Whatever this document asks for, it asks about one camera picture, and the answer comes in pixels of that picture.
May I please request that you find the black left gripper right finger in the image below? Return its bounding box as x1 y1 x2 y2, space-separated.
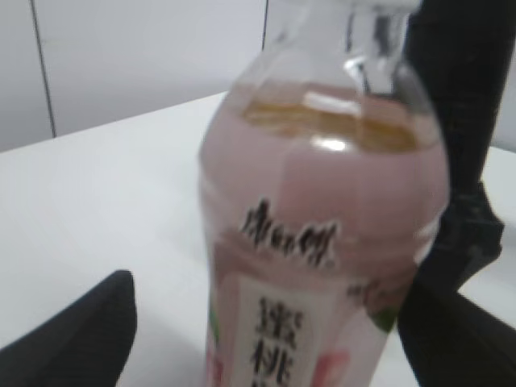
396 277 516 387

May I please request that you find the pink peach tea bottle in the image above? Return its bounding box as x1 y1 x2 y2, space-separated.
198 1 449 386

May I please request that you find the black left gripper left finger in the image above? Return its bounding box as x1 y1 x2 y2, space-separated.
1 270 137 386

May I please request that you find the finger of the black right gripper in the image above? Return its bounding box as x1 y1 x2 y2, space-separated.
405 1 513 290

